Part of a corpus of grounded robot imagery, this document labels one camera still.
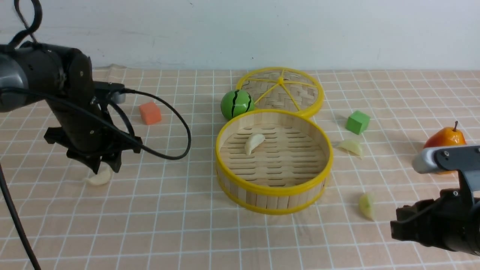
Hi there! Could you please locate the orange foam cube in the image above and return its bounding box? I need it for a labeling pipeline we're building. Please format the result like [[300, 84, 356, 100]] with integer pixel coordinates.
[[138, 101, 162, 125]]

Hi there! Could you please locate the white dumpling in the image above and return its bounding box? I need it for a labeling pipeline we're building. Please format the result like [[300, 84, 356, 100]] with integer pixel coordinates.
[[244, 133, 265, 156], [84, 166, 113, 186]]

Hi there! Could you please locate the bamboo steamer tray yellow rim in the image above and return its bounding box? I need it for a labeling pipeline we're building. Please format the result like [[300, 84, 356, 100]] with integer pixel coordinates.
[[215, 109, 334, 215]]

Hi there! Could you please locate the grey wrist camera viewer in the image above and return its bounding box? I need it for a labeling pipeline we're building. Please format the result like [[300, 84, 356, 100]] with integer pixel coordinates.
[[94, 81, 126, 104], [412, 145, 480, 174]]

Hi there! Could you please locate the black gripper viewer right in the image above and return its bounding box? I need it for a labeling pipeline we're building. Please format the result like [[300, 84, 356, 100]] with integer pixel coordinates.
[[390, 170, 480, 256]]

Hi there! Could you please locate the green foam cube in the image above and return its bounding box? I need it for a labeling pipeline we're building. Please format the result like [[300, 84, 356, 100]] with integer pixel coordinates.
[[345, 110, 371, 135]]

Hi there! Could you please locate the green toy watermelon ball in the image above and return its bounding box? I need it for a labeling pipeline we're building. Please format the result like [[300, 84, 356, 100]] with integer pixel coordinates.
[[220, 89, 255, 121]]

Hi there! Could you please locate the pale green dumpling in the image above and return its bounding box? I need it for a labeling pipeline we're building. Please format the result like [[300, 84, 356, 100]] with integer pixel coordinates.
[[336, 139, 364, 159], [358, 192, 374, 221]]

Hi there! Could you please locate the grey wrist camera viewer right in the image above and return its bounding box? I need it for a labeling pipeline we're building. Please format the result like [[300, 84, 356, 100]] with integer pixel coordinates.
[[412, 145, 480, 174]]

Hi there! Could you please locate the orange yellow toy pear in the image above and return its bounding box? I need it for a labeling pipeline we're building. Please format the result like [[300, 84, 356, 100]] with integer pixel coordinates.
[[424, 121, 467, 174]]

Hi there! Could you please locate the bamboo steamer lid yellow rim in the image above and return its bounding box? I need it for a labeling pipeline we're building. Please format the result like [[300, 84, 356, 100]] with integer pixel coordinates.
[[235, 67, 325, 118]]

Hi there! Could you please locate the checkered beige tablecloth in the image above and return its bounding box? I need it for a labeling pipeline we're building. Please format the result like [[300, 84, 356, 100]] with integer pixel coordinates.
[[0, 66, 479, 270]]

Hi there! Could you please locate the black cable viewer left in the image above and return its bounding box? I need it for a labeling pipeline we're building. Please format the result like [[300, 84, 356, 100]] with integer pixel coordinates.
[[0, 0, 192, 270]]

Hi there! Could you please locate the grey wrist camera viewer left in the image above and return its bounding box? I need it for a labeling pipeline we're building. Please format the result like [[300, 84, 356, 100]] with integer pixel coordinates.
[[94, 81, 126, 104]]

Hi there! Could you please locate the black gripper viewer left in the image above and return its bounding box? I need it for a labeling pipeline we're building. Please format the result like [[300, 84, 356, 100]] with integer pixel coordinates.
[[45, 47, 142, 174]]

